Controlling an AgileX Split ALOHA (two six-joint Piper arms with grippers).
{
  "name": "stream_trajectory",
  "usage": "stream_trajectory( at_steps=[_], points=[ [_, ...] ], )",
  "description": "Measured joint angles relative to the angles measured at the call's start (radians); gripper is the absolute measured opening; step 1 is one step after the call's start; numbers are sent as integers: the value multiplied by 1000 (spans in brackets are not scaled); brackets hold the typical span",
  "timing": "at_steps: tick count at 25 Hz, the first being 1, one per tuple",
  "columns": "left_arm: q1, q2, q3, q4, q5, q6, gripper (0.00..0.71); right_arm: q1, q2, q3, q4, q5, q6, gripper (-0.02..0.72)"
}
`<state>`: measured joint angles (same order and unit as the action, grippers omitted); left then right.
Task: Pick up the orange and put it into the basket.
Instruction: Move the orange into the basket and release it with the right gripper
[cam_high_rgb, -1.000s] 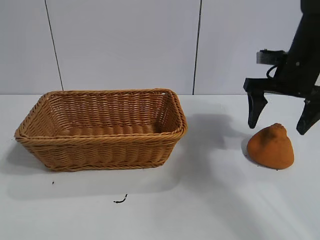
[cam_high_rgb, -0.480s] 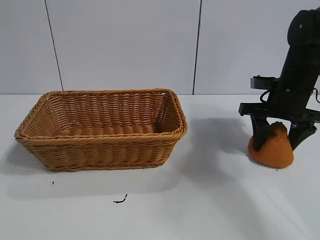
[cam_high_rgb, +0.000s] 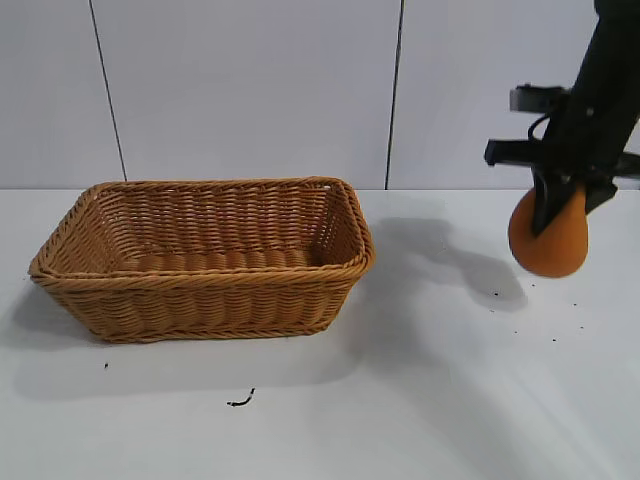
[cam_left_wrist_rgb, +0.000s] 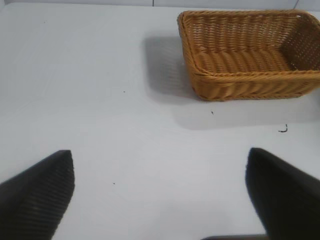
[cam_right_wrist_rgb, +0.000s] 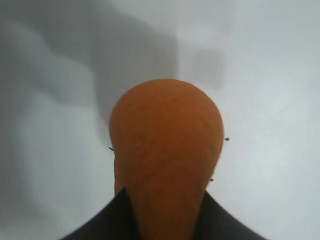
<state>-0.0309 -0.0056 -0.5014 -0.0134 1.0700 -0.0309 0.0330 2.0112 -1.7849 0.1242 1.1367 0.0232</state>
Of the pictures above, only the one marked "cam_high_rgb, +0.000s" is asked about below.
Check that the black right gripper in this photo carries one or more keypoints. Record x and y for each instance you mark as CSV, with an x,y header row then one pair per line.
x,y
575,145

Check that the orange pear-shaped citrus fruit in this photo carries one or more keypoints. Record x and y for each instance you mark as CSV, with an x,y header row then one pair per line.
x,y
555,250

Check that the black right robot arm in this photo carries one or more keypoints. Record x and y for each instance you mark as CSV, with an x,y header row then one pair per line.
x,y
612,45

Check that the brown woven wicker basket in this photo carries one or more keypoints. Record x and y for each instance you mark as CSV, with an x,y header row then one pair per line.
x,y
200,305

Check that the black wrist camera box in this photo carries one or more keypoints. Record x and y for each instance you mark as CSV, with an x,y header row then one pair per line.
x,y
537,98

